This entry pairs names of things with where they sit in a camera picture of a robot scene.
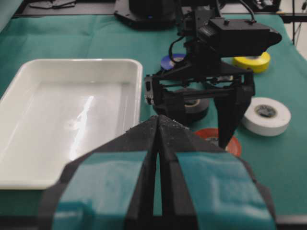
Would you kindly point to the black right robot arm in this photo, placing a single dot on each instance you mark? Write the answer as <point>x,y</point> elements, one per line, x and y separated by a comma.
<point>187,29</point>

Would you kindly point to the white plastic tray case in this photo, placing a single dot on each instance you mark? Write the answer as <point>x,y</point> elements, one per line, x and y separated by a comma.
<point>56,110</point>

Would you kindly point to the white tape roll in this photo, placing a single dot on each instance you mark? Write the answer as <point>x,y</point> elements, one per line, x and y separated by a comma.
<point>266,117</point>

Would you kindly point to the red tape roll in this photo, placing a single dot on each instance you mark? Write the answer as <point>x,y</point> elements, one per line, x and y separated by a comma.
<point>211,135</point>

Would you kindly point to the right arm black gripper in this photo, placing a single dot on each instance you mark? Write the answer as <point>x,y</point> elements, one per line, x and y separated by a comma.
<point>231,101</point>

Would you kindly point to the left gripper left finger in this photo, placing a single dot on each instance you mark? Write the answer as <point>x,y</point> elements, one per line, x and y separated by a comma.
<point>109,188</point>

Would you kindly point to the yellow tape roll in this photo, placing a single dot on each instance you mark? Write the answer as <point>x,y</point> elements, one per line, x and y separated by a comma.
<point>256,63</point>

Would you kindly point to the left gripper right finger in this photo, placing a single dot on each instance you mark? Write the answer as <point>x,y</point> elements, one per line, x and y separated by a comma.
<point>206,188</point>

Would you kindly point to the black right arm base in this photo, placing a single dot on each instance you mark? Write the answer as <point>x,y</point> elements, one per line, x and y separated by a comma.
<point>146,14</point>

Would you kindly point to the black tape roll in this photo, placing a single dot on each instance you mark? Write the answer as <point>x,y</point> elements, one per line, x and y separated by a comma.
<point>195,110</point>

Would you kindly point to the blue tape roll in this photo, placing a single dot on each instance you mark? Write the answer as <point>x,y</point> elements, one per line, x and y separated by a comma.
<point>167,63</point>

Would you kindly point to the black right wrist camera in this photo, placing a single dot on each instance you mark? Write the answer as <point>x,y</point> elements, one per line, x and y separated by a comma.
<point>237,37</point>

